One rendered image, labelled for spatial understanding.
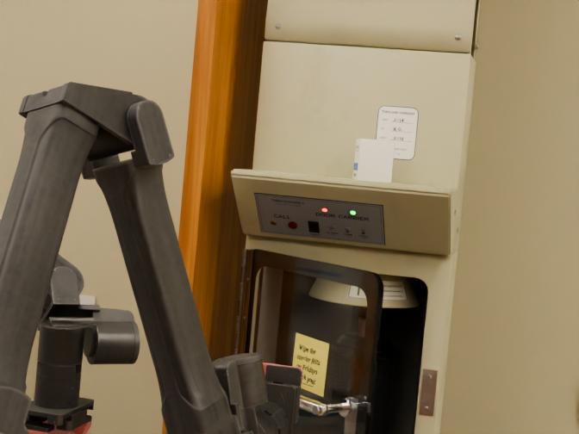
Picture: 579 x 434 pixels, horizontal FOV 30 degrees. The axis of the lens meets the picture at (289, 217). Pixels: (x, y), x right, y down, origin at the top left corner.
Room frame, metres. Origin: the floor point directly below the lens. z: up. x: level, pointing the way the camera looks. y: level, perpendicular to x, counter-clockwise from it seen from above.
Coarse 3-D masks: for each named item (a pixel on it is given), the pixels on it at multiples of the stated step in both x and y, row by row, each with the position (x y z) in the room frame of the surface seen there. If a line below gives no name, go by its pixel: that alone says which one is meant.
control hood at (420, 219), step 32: (256, 192) 1.58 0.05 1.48; (288, 192) 1.57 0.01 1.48; (320, 192) 1.55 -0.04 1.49; (352, 192) 1.54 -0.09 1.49; (384, 192) 1.52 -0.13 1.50; (416, 192) 1.51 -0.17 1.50; (448, 192) 1.50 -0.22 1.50; (256, 224) 1.63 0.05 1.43; (384, 224) 1.57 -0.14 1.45; (416, 224) 1.55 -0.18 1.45; (448, 224) 1.54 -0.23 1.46
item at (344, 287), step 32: (256, 256) 1.65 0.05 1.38; (288, 256) 1.59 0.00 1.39; (256, 288) 1.64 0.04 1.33; (288, 288) 1.58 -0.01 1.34; (320, 288) 1.52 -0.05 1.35; (352, 288) 1.47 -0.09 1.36; (256, 320) 1.64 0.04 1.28; (288, 320) 1.57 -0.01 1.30; (320, 320) 1.52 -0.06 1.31; (352, 320) 1.46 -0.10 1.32; (288, 352) 1.57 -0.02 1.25; (352, 352) 1.46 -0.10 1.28; (352, 384) 1.45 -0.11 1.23; (320, 416) 1.50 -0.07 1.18; (352, 416) 1.45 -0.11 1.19
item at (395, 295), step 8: (384, 280) 1.67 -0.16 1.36; (392, 280) 1.68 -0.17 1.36; (400, 280) 1.69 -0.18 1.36; (408, 280) 1.71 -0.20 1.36; (384, 288) 1.67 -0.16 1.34; (392, 288) 1.67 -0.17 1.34; (400, 288) 1.68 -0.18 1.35; (408, 288) 1.70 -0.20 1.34; (384, 296) 1.66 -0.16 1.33; (392, 296) 1.67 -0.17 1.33; (400, 296) 1.67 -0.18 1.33; (408, 296) 1.69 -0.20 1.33; (416, 296) 1.72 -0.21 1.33; (384, 304) 1.66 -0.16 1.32; (392, 304) 1.66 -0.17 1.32; (400, 304) 1.67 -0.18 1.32; (408, 304) 1.68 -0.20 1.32; (416, 304) 1.70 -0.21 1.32
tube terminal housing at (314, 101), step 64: (320, 64) 1.66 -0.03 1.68; (384, 64) 1.64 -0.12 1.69; (448, 64) 1.62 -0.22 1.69; (256, 128) 1.68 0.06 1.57; (320, 128) 1.66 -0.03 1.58; (448, 128) 1.62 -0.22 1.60; (320, 256) 1.66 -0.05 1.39; (384, 256) 1.63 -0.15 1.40; (448, 256) 1.61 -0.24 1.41; (448, 320) 1.67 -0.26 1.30
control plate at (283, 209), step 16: (272, 208) 1.60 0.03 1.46; (288, 208) 1.59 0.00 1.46; (304, 208) 1.58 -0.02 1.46; (320, 208) 1.58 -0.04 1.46; (336, 208) 1.57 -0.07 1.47; (352, 208) 1.56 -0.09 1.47; (368, 208) 1.55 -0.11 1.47; (288, 224) 1.62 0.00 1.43; (304, 224) 1.61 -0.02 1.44; (320, 224) 1.60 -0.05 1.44; (336, 224) 1.59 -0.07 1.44; (352, 224) 1.58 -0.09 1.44; (368, 224) 1.58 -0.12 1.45; (352, 240) 1.61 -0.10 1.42; (368, 240) 1.60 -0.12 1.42; (384, 240) 1.59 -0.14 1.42
